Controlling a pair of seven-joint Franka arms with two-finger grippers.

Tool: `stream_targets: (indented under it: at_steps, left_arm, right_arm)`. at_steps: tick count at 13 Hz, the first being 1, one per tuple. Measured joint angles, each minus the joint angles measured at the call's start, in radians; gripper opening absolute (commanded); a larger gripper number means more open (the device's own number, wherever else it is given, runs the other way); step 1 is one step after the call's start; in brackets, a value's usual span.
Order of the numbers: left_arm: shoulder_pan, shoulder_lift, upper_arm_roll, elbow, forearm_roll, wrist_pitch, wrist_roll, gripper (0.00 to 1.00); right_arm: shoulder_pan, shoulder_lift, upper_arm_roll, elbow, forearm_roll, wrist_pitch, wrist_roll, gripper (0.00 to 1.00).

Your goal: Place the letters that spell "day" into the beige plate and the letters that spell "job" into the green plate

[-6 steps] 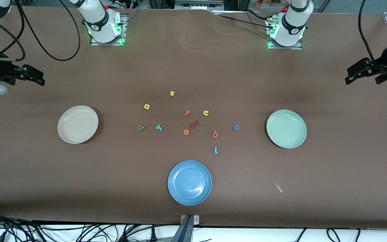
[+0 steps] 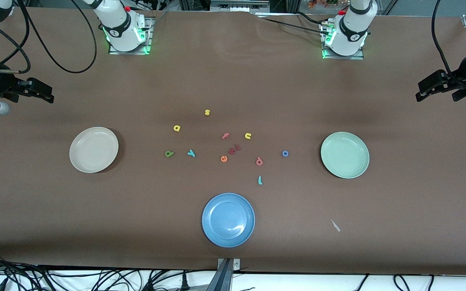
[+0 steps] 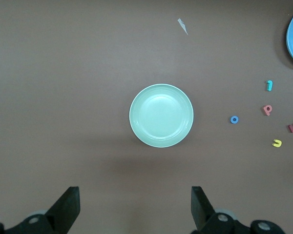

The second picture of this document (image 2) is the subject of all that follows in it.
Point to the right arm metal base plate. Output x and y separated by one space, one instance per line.
149 40

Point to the orange decorative flowers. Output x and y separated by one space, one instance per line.
314 4

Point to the blue plate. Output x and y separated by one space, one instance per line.
228 220

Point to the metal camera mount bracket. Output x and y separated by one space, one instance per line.
225 279

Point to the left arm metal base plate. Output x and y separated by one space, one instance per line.
338 57

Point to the light green plate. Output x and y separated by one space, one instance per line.
345 155

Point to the green foam letter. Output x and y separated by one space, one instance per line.
166 154

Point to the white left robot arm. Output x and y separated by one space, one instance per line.
350 32

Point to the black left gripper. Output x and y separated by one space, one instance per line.
460 79

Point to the grey metal frame box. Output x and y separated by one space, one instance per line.
239 6

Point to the pink foam letter p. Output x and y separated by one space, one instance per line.
261 160

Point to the beige brown plate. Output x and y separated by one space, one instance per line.
94 150

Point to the white paper scrap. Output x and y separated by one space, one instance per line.
335 226

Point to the teal foam letter y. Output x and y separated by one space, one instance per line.
191 152

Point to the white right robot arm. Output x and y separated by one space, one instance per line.
121 28

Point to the black power plug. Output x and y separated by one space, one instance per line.
184 283

